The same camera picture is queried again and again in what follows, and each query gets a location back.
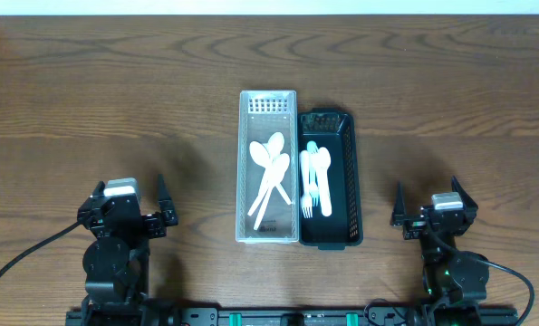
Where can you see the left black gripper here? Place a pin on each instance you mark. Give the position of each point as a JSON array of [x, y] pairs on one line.
[[127, 216]]

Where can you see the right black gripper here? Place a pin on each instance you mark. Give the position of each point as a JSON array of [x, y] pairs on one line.
[[416, 227]]

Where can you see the white plastic fork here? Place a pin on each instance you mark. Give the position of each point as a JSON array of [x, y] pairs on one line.
[[324, 192], [313, 187], [306, 198]]

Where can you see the white plastic spoon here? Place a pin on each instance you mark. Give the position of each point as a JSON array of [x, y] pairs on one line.
[[278, 169], [323, 159], [274, 145], [261, 157]]

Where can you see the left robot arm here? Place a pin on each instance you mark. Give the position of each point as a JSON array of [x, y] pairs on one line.
[[117, 262]]

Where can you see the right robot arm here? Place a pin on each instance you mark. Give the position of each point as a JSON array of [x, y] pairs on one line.
[[452, 278]]

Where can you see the black plastic basket tray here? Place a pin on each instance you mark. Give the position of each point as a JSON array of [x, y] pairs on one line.
[[333, 129]]

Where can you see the clear plastic basket tray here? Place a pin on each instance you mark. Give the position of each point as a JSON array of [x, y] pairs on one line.
[[261, 114]]

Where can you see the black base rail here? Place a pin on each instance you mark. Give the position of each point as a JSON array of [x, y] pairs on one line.
[[383, 315]]

